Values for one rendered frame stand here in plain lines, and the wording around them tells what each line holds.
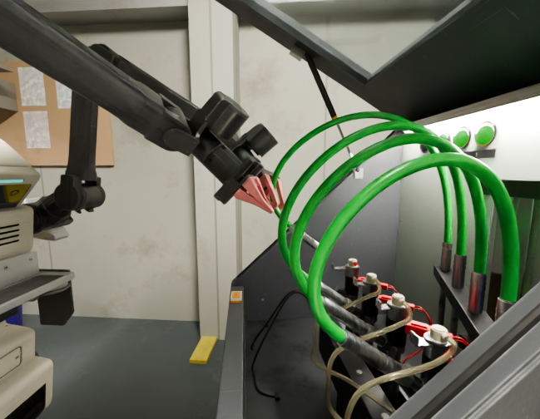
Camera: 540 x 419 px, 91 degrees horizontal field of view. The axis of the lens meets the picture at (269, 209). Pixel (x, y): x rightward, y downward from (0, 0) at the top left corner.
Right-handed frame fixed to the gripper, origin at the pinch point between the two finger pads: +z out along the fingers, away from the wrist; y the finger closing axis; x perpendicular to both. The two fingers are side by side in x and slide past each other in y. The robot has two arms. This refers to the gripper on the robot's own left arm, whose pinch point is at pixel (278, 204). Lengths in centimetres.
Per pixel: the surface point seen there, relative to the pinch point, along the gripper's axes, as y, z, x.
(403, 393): -6.9, 40.6, -0.6
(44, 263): 35, -152, 227
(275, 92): 109, -129, -13
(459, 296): 2.1, 35.3, -15.1
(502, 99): 7.7, 14.3, -43.8
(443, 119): 18.3, 6.3, -38.8
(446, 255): 12.9, 29.4, -17.8
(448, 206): 10.8, 22.5, -24.8
